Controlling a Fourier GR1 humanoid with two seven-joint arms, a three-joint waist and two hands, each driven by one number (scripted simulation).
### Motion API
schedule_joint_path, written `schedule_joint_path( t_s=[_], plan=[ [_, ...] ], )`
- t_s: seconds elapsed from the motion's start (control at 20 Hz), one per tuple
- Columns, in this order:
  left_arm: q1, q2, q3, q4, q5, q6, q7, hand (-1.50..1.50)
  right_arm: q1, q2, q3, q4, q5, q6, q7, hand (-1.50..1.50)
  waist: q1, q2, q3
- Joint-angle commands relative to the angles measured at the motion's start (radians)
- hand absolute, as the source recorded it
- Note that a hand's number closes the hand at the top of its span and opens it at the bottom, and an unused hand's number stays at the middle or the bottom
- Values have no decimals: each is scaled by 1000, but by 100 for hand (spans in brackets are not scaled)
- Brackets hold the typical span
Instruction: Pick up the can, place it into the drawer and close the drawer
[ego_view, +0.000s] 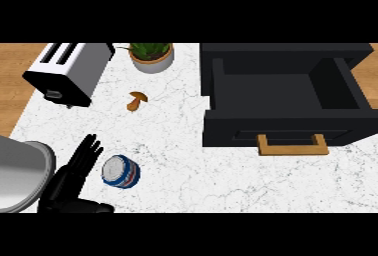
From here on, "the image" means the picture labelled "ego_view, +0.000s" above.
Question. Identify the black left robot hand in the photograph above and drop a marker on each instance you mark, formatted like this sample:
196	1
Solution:
68	181

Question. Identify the blue and white can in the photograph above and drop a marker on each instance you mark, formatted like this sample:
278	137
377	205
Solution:
120	171

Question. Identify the black open drawer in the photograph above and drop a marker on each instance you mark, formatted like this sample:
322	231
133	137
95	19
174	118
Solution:
285	100

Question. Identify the black drawer cabinet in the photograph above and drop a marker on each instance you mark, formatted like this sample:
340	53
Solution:
285	53

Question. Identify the brown mushroom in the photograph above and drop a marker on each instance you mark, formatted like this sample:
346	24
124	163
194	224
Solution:
134	101

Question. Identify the white and black toaster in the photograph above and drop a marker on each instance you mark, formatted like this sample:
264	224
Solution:
68	71

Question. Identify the potted green plant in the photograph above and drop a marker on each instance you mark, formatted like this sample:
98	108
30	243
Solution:
151	56

